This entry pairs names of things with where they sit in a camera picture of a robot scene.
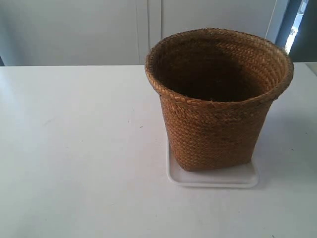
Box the brown woven basket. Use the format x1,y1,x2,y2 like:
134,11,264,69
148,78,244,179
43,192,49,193
145,28,294,172

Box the white plastic tray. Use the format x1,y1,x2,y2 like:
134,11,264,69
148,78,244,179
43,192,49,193
166,144,259,188

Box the dark window frame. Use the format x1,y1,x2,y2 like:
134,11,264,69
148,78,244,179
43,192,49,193
266,0,317,62

